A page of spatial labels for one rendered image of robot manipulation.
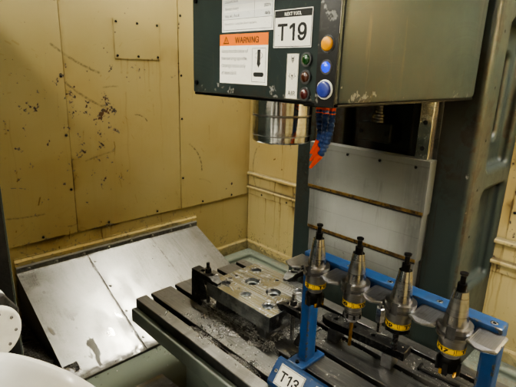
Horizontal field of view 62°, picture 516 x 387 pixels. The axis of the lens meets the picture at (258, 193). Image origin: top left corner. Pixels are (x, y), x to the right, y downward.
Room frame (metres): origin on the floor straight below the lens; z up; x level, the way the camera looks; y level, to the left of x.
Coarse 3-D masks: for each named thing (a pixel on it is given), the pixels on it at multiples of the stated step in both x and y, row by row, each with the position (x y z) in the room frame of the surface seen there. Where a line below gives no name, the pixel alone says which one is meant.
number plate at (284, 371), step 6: (282, 366) 0.93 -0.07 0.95; (282, 372) 0.92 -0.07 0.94; (288, 372) 0.91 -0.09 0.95; (294, 372) 0.90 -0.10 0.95; (276, 378) 0.91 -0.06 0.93; (282, 378) 0.91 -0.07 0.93; (288, 378) 0.90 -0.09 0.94; (294, 378) 0.89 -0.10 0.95; (300, 378) 0.89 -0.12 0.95; (276, 384) 0.90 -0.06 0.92; (282, 384) 0.90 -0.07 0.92; (288, 384) 0.89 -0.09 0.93; (294, 384) 0.88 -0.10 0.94; (300, 384) 0.88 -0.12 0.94
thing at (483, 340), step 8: (480, 328) 0.71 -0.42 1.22; (472, 336) 0.68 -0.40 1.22; (480, 336) 0.68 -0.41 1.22; (488, 336) 0.69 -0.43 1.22; (496, 336) 0.69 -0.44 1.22; (504, 336) 0.69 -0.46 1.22; (472, 344) 0.66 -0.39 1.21; (480, 344) 0.66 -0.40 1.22; (488, 344) 0.66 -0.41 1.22; (496, 344) 0.66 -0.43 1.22; (504, 344) 0.67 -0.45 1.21; (488, 352) 0.64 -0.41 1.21; (496, 352) 0.64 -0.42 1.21
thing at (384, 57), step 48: (288, 0) 0.89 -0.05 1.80; (384, 0) 0.89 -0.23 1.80; (432, 0) 1.02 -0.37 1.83; (480, 0) 1.21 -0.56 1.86; (288, 48) 0.89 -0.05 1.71; (384, 48) 0.90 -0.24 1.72; (432, 48) 1.05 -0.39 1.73; (480, 48) 1.25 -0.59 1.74; (240, 96) 1.00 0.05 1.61; (336, 96) 0.81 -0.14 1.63; (384, 96) 0.91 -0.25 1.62; (432, 96) 1.07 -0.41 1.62
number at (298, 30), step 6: (300, 18) 0.87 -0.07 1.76; (306, 18) 0.86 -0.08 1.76; (288, 24) 0.89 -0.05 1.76; (294, 24) 0.88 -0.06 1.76; (300, 24) 0.87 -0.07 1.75; (306, 24) 0.86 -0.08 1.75; (288, 30) 0.89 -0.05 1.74; (294, 30) 0.88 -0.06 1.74; (300, 30) 0.87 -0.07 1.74; (306, 30) 0.86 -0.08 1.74; (288, 36) 0.89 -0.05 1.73; (294, 36) 0.88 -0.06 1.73; (300, 36) 0.87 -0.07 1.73; (306, 36) 0.86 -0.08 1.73; (288, 42) 0.89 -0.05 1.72; (294, 42) 0.88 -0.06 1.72; (300, 42) 0.87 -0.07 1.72; (306, 42) 0.86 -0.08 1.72
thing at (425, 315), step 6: (420, 306) 0.78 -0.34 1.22; (426, 306) 0.78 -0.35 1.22; (414, 312) 0.76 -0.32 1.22; (420, 312) 0.76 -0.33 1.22; (426, 312) 0.76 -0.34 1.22; (432, 312) 0.76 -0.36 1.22; (438, 312) 0.76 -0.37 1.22; (444, 312) 0.77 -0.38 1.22; (414, 318) 0.74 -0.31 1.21; (420, 318) 0.74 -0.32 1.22; (426, 318) 0.74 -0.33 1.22; (432, 318) 0.74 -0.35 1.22; (420, 324) 0.73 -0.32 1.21; (426, 324) 0.72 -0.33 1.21; (432, 324) 0.72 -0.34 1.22
